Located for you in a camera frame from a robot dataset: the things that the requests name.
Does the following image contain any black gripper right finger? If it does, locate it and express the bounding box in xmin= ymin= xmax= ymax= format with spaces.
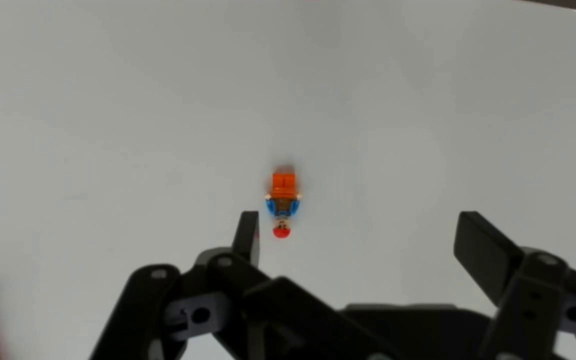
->
xmin=452 ymin=211 xmax=576 ymax=360

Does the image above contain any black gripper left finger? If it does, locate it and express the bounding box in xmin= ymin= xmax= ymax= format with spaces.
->
xmin=88 ymin=211 xmax=403 ymax=360

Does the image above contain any orange and blue sweet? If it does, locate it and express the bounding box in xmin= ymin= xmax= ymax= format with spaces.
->
xmin=264 ymin=164 xmax=303 ymax=242

